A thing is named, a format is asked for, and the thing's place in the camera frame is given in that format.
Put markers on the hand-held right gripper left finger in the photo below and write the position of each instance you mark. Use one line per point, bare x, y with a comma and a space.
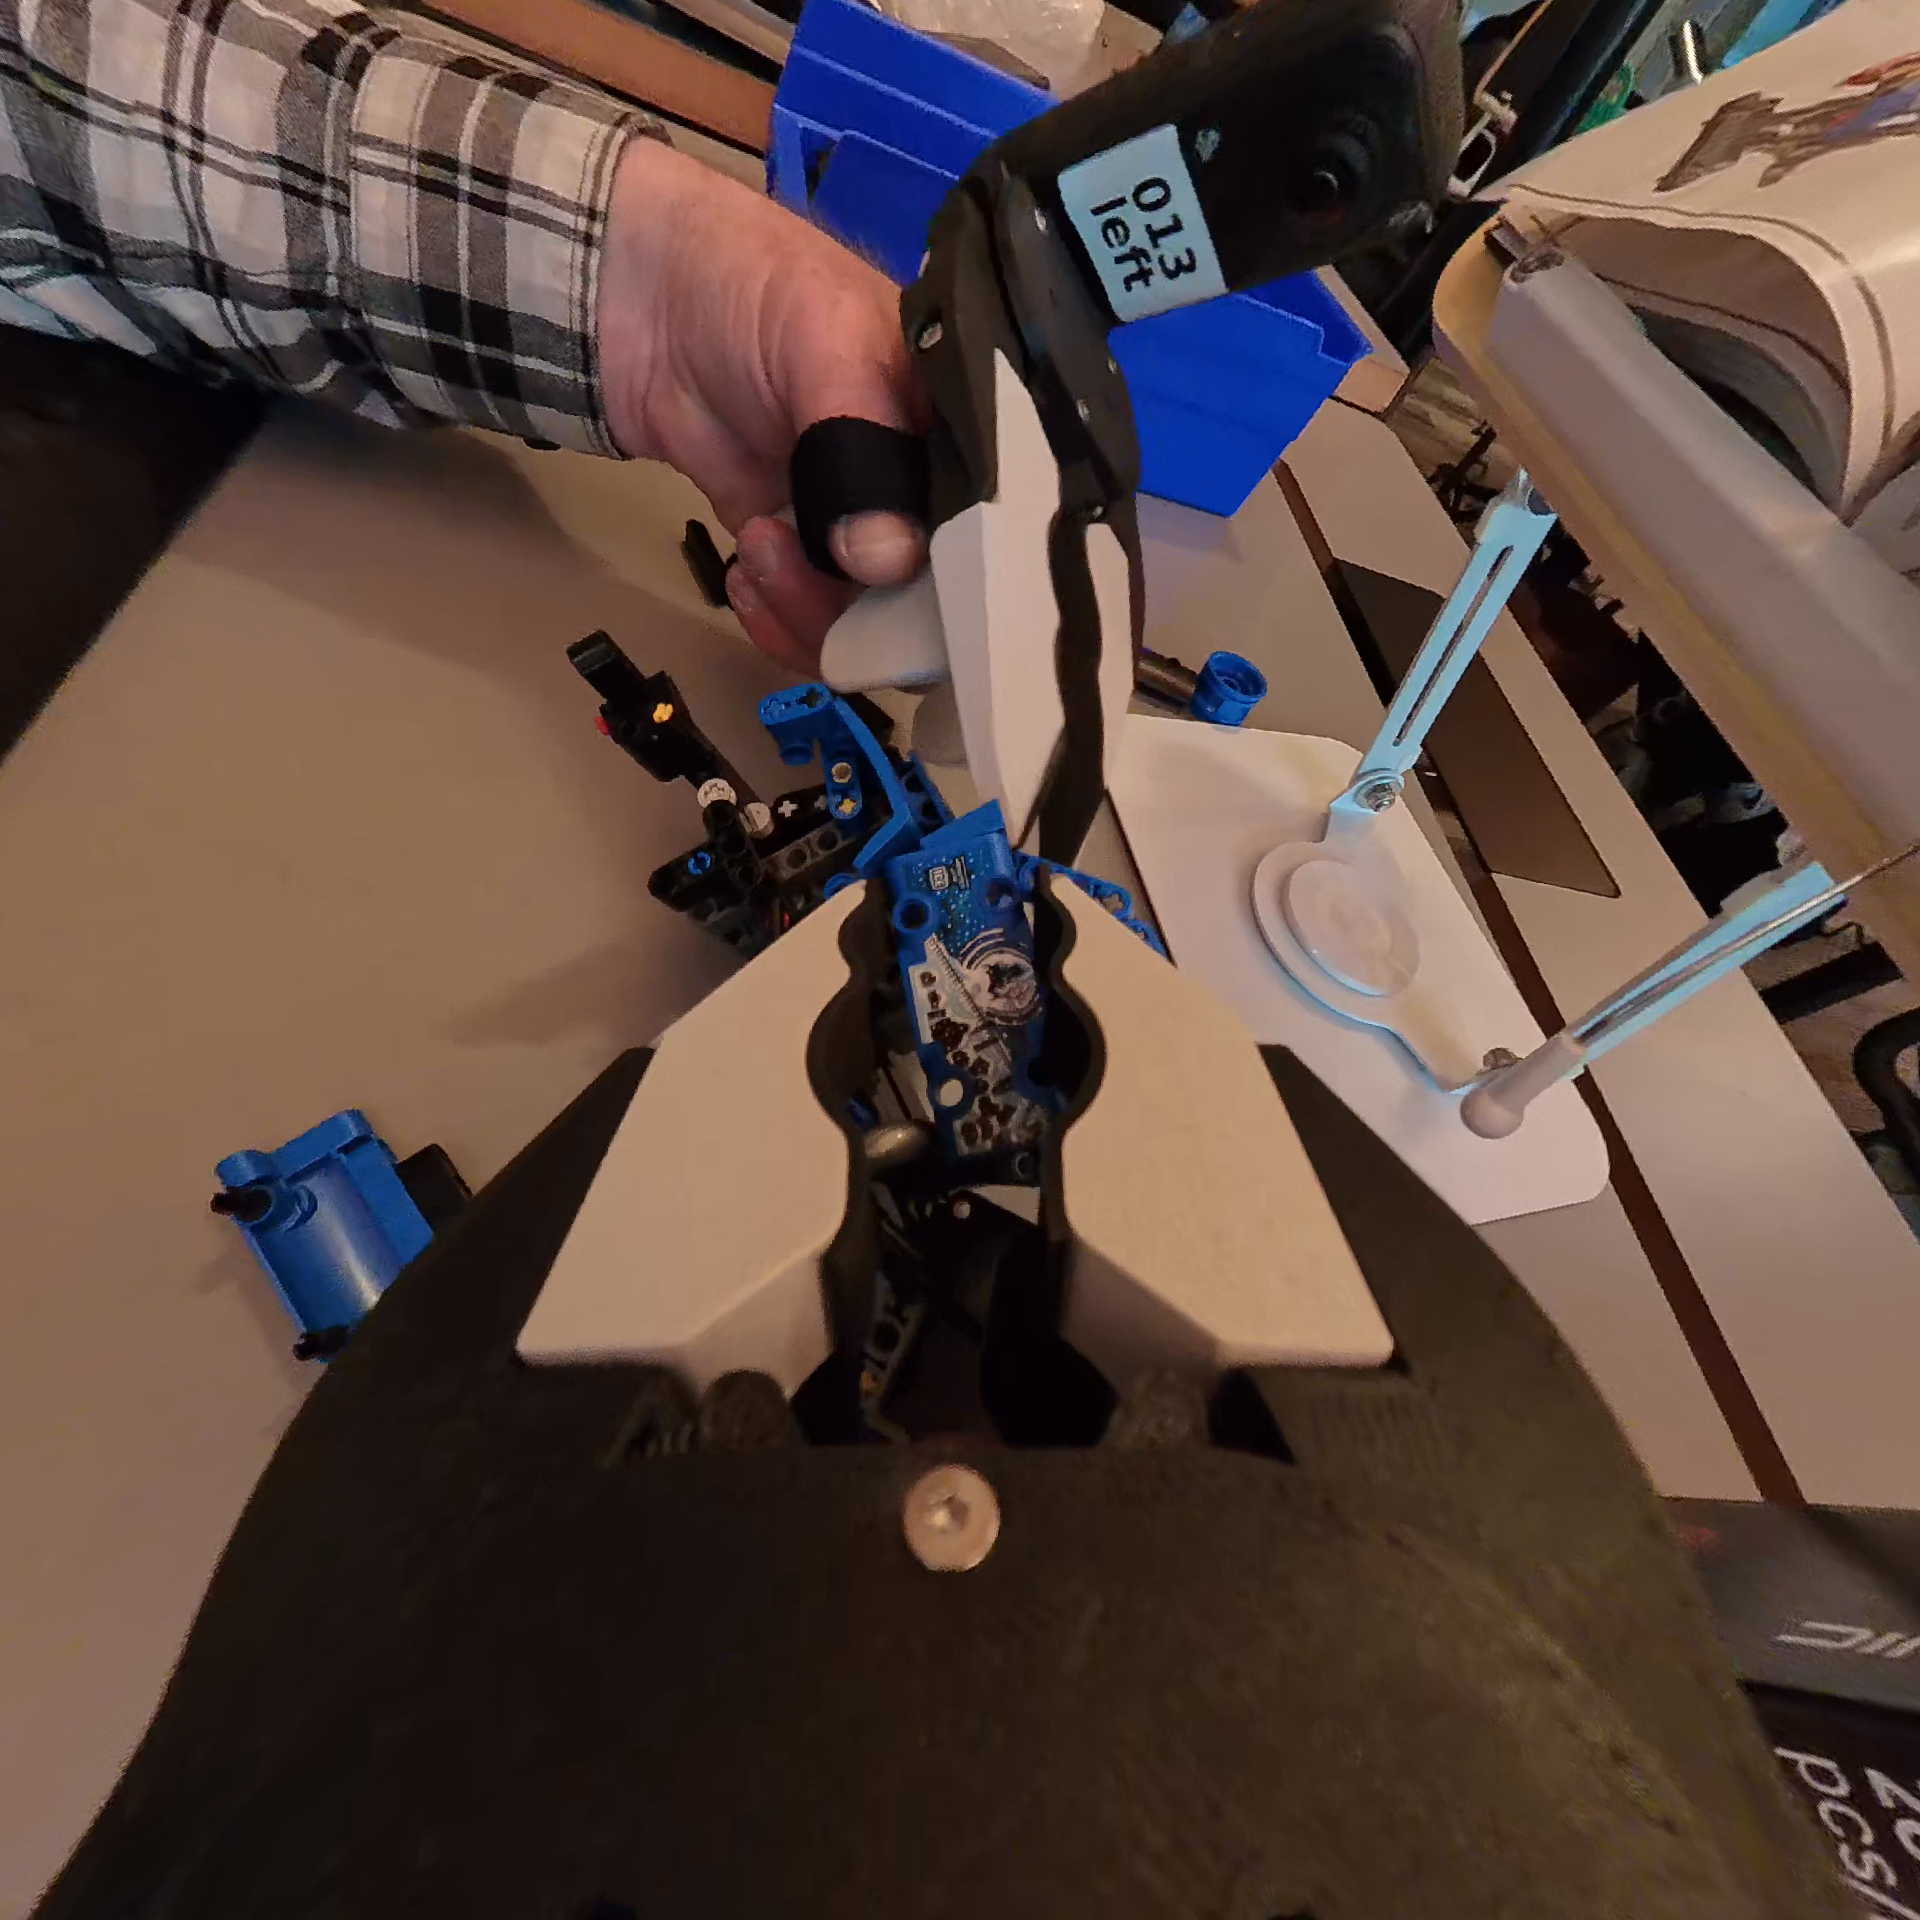
692, 1200

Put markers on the toy truck model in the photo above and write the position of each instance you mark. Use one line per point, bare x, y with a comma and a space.
961, 932

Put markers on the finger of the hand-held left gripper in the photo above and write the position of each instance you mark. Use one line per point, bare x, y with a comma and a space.
997, 599
1114, 630

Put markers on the person's left forearm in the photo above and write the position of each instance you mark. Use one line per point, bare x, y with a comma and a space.
301, 182

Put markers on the white book stand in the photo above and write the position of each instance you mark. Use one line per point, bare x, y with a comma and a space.
1202, 811

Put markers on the open instruction booklet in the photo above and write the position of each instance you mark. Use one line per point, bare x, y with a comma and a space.
1770, 255

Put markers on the person's left hand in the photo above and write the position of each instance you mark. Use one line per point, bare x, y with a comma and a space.
722, 330

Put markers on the black toy set box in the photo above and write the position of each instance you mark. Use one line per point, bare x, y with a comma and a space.
1829, 1724

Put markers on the grey desk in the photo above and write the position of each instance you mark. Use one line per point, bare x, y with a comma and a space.
375, 901

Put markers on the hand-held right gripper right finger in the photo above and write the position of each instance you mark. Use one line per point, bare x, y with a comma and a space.
1215, 1200

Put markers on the blue wheel hub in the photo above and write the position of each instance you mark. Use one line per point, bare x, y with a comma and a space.
1230, 687

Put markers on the short black beam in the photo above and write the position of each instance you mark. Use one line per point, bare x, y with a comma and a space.
709, 564

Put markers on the blue storage bin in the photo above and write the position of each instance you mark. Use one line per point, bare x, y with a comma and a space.
1244, 406

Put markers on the blue panel piece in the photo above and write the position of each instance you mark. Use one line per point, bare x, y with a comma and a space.
331, 1215

